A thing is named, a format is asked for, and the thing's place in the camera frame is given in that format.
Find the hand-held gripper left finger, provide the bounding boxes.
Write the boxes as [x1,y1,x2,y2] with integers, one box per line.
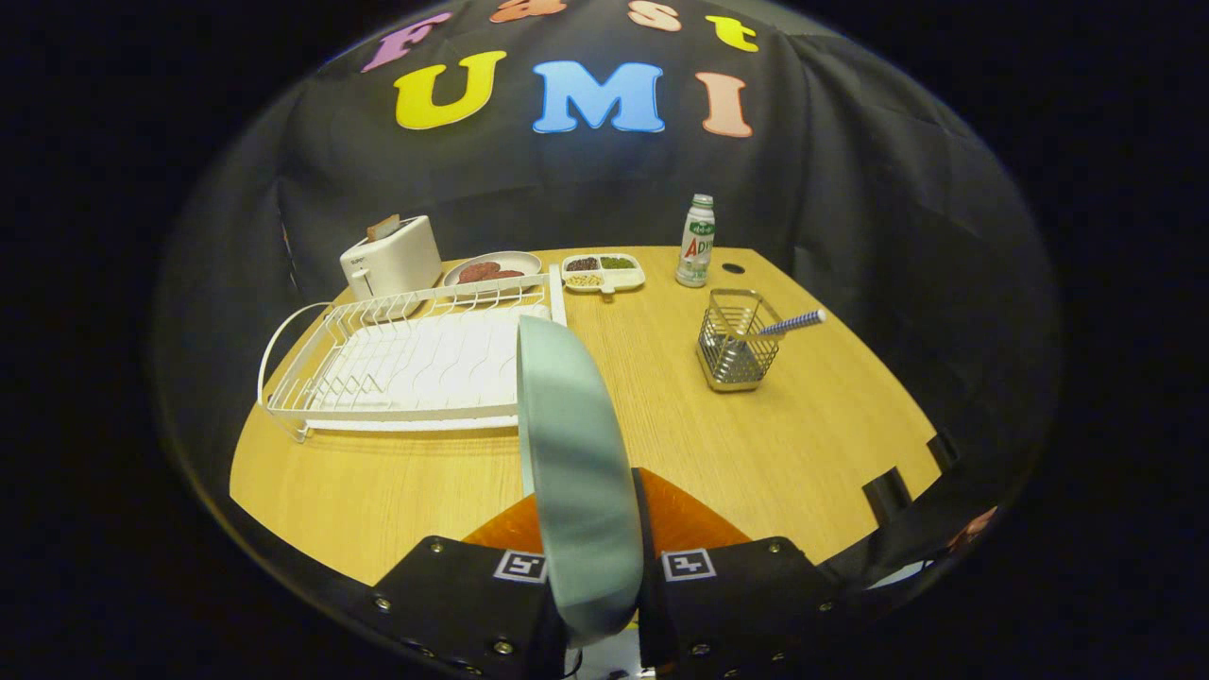
[371,491,570,680]

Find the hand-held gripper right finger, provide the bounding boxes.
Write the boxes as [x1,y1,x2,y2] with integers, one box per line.
[631,467,846,680]

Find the light green plate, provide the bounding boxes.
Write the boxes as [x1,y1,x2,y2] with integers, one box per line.
[516,314,647,648]

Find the metal wire basket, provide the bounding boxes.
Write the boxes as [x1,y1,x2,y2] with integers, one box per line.
[696,288,785,393]

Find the white wire dish rack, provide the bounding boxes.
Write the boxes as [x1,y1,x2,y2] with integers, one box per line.
[257,264,570,443]

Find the spoon with blue checked handle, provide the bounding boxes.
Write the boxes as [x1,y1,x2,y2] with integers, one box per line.
[753,308,827,339]

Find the grey plate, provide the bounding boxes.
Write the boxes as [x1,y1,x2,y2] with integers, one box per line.
[442,250,544,289]

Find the white divided bean tray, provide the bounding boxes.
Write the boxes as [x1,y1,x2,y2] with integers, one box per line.
[561,253,647,296]

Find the white drink bottle green label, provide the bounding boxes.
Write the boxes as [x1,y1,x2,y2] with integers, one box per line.
[675,194,716,288]

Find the white toaster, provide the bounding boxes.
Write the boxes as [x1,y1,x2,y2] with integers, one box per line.
[339,215,443,301]

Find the black backdrop cloth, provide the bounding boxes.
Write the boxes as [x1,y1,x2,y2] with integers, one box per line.
[156,0,1064,605]

